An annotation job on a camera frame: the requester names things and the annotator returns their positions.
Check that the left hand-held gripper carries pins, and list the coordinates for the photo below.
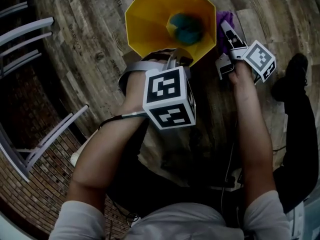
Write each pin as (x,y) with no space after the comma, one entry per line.
(166,94)

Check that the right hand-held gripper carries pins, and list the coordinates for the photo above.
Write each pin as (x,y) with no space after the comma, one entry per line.
(258,59)

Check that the purple cloth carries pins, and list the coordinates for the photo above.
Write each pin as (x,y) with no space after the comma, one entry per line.
(226,17)

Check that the yellow octagonal trash bin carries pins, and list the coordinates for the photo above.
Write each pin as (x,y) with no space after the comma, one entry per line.
(150,21)

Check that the person's right forearm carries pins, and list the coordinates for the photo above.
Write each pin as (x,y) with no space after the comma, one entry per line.
(252,134)

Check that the person's left forearm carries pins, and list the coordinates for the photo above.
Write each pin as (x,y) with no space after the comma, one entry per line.
(112,144)

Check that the teal crumpled trash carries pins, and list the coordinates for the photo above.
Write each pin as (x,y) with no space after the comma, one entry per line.
(186,30)

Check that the person's black shoe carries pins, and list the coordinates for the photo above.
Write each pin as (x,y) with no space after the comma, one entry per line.
(292,76)

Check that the person's black trousers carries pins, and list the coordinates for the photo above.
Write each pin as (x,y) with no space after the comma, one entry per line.
(297,139)

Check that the white rounded object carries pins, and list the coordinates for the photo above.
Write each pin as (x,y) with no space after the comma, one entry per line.
(77,154)

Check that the grey metal chair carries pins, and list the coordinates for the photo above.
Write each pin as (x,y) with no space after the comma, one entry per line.
(22,31)
(37,144)

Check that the person's white shirt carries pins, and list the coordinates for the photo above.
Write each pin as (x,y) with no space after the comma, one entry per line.
(180,224)

